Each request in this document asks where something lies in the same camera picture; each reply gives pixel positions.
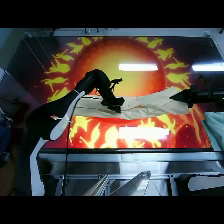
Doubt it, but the beige garment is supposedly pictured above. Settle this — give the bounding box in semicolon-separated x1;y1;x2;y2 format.
71;86;192;121

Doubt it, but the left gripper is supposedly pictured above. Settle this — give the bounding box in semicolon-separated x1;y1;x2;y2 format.
100;93;126;114

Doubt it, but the silver frame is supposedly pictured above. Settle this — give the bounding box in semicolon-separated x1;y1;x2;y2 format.
37;148;224;197

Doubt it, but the pale green garment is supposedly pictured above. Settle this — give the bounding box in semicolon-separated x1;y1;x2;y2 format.
202;111;224;152

